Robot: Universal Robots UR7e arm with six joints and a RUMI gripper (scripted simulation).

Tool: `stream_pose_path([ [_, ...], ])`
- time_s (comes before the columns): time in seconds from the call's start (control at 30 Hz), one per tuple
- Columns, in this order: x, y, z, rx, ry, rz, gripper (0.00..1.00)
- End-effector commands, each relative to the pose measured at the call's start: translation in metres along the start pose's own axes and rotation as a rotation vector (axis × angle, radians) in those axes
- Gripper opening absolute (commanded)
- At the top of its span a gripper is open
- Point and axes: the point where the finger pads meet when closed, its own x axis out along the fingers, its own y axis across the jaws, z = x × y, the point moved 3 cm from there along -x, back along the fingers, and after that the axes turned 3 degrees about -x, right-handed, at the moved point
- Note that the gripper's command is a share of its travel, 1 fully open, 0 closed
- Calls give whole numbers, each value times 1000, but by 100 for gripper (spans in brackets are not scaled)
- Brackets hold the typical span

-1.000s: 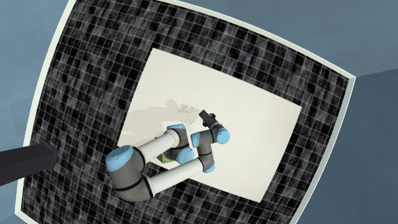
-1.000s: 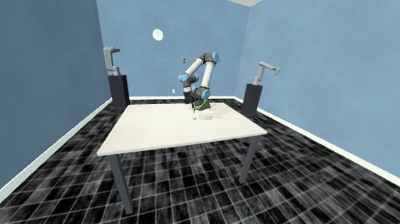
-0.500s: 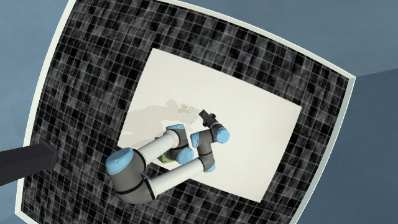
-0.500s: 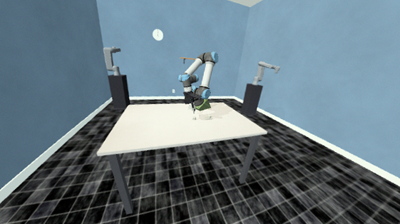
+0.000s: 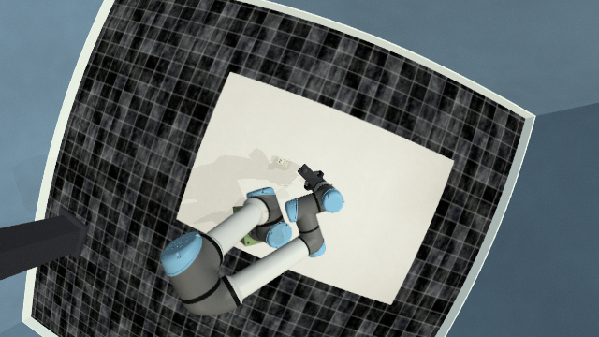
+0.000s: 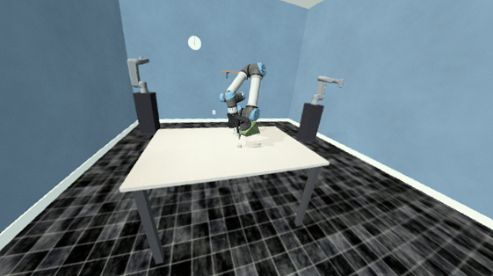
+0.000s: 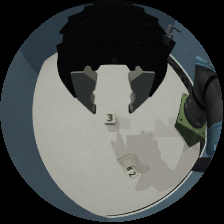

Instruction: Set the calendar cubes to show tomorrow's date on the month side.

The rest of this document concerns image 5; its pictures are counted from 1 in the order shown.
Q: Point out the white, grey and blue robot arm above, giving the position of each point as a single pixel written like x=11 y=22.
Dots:
x=191 y=261

